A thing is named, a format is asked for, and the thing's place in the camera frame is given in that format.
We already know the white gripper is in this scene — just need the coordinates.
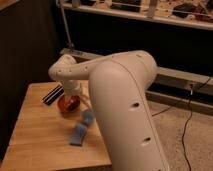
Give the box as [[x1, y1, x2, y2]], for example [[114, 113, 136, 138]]
[[62, 80, 91, 108]]

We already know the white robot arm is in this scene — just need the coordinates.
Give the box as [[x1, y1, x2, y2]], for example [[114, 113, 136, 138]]
[[49, 50, 170, 171]]

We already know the orange ceramic cup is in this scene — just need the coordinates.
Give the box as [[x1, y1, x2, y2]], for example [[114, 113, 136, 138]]
[[57, 95, 80, 113]]

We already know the blue cup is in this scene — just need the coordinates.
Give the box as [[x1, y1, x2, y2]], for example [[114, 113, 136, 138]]
[[81, 109, 94, 126]]

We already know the black rectangular box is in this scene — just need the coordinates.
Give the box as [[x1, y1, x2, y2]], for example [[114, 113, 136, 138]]
[[43, 85, 64, 105]]

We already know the metal pole stand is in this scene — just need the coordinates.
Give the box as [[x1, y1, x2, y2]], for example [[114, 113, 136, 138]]
[[59, 0, 74, 50]]

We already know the blue sponge block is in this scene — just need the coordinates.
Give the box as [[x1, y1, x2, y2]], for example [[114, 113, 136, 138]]
[[70, 124, 87, 146]]

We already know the wooden table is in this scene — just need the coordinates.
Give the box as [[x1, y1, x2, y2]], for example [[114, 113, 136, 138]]
[[0, 82, 111, 171]]

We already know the black cable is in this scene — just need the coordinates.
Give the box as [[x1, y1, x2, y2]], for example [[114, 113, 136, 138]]
[[151, 76, 213, 171]]

